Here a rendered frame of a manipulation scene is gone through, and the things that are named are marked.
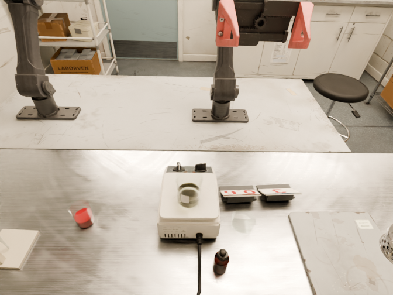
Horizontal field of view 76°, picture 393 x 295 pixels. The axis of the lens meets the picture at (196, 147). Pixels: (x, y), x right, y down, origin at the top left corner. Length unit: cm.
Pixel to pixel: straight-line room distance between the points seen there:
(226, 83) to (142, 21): 272
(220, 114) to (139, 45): 278
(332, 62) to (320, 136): 247
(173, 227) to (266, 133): 48
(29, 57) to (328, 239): 94
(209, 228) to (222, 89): 44
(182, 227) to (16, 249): 35
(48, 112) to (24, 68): 15
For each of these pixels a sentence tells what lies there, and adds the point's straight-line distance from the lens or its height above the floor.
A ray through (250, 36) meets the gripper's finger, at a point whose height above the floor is 128.
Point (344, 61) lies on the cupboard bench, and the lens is 343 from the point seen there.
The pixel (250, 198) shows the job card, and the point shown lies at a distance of 64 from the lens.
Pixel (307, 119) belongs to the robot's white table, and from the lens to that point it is 99.
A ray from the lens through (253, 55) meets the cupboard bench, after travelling 301.
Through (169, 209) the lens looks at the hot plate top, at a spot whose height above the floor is 99.
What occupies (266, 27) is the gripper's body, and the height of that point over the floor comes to 129.
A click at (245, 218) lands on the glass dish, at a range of 63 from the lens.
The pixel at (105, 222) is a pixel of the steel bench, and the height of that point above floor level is 90.
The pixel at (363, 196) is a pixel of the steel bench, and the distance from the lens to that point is 80.
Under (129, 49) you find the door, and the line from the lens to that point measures 360.
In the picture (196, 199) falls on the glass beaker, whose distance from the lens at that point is 50.
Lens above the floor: 142
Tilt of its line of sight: 43 degrees down
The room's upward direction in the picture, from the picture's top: 2 degrees clockwise
